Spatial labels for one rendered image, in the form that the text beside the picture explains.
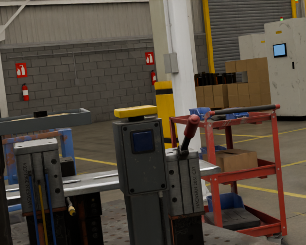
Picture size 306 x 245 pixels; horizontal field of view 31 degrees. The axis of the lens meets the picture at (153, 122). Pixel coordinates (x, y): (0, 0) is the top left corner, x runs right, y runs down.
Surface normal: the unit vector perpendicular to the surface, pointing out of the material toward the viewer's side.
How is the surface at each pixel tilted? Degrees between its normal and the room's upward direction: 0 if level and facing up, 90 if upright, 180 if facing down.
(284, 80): 90
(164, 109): 90
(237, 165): 90
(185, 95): 90
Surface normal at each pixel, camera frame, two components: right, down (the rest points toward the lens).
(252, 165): 0.41, 0.03
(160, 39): -0.85, 0.14
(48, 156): 0.21, 0.06
